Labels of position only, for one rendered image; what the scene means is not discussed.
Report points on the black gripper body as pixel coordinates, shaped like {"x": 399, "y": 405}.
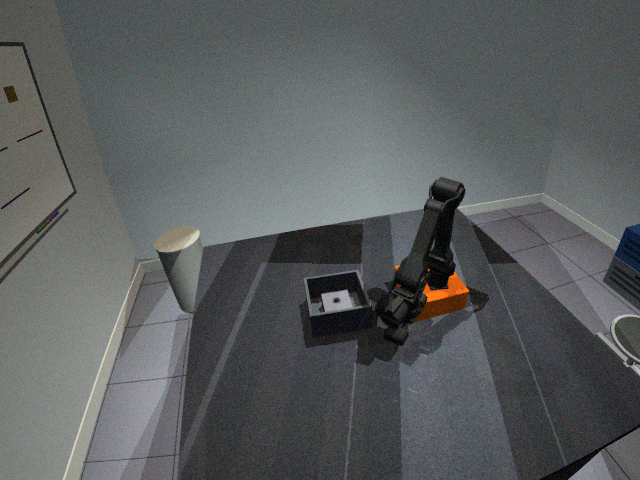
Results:
{"x": 399, "y": 335}

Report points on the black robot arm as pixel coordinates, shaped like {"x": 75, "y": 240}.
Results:
{"x": 411, "y": 274}

